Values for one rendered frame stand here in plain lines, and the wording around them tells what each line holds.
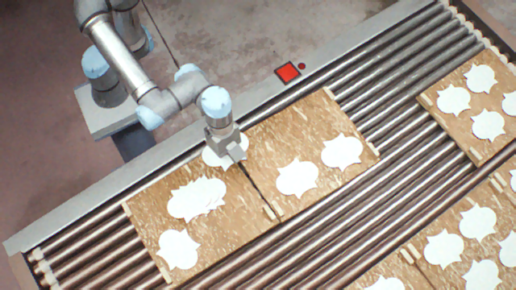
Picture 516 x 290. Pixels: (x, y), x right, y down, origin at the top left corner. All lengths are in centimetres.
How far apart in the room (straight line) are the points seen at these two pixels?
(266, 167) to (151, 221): 42
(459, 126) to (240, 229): 87
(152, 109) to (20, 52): 229
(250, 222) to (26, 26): 242
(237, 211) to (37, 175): 160
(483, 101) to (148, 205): 127
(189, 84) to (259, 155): 51
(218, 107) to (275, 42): 193
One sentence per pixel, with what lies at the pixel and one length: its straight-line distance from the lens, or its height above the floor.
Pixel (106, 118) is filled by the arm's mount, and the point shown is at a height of 92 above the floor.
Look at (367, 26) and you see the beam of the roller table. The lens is 232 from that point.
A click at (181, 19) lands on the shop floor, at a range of 354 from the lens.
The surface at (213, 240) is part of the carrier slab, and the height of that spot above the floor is 94.
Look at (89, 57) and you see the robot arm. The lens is 204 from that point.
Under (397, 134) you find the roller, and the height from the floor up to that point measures 92.
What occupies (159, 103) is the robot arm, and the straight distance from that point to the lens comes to 154.
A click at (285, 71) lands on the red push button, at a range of 214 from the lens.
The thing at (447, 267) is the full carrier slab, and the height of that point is 94.
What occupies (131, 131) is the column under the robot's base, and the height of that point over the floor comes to 73.
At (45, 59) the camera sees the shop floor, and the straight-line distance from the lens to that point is 363.
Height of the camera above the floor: 271
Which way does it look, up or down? 64 degrees down
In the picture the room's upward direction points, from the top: 4 degrees counter-clockwise
